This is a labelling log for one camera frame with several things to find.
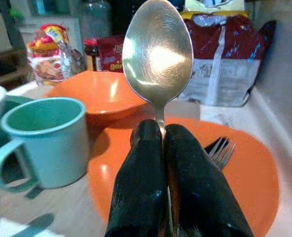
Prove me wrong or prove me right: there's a dark jar with red lid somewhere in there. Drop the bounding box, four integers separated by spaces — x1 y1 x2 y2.
83 39 103 72

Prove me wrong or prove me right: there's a light teal mug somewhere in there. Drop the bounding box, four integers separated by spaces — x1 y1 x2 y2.
0 97 89 191

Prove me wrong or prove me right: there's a clear glass jar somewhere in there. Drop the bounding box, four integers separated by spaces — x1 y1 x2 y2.
77 0 112 40

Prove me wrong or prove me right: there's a clear bag of bread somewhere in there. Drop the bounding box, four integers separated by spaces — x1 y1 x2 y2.
27 23 87 86

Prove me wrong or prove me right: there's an orange plate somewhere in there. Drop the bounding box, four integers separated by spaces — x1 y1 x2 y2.
87 118 280 237

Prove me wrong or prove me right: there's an orange bowl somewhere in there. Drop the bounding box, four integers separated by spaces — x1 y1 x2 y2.
45 70 153 126

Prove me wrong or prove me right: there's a red snack packet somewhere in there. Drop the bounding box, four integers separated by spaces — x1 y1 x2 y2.
97 36 125 73

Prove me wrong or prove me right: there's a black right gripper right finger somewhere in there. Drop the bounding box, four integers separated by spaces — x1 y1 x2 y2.
163 123 255 237

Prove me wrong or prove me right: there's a silver metal fork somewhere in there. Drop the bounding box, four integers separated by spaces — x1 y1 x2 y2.
204 137 236 170

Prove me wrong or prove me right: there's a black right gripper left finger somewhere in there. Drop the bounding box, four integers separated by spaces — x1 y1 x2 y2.
104 119 168 237

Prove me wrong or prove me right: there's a silver metal spoon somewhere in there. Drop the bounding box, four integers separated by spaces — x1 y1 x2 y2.
122 0 194 237

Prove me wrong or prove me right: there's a dark red and white bag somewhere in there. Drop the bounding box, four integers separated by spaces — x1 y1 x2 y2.
178 10 277 107

